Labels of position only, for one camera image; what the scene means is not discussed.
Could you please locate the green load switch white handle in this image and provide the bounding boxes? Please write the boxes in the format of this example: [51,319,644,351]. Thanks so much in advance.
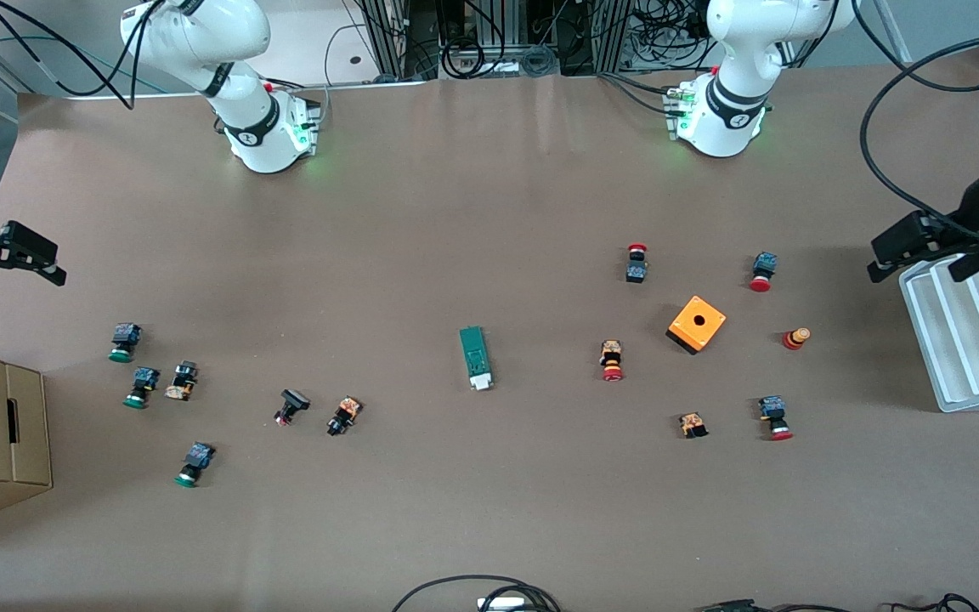
[459,325,495,393]

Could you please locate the green mushroom pushbutton blue block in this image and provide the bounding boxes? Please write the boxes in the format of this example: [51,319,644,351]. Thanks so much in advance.
[109,322,144,364]
[123,366,161,410]
[174,441,216,489]

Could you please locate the white ribbed tray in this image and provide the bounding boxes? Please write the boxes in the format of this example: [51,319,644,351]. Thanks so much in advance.
[897,251,979,414]

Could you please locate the aluminium profile rack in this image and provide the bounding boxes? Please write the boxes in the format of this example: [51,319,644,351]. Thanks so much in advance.
[358,0,711,79]

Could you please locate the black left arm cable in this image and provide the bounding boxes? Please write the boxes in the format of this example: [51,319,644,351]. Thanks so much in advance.
[858,30,979,247]

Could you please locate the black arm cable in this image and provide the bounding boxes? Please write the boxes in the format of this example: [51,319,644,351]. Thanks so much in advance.
[858,30,979,247]
[0,0,169,111]

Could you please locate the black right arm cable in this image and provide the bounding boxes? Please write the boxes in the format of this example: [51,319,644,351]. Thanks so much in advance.
[0,0,169,111]

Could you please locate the teal cable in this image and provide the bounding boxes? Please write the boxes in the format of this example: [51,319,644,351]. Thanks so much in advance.
[0,34,159,93]

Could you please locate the orange button enclosure box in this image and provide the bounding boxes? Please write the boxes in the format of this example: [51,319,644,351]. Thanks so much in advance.
[666,295,727,356]

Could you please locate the black flat-head switch red terminals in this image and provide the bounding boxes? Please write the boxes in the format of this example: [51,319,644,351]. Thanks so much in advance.
[274,388,312,427]

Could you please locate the black knob switch orange block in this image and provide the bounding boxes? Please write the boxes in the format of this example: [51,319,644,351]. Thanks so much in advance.
[326,395,364,438]

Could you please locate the thin black curly cable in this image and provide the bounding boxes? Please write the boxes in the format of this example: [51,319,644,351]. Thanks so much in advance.
[889,593,979,612]

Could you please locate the black cable with connector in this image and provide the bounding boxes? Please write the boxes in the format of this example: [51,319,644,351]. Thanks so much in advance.
[698,599,856,612]

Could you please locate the black looped floor cable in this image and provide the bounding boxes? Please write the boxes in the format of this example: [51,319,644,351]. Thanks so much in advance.
[392,575,563,612]

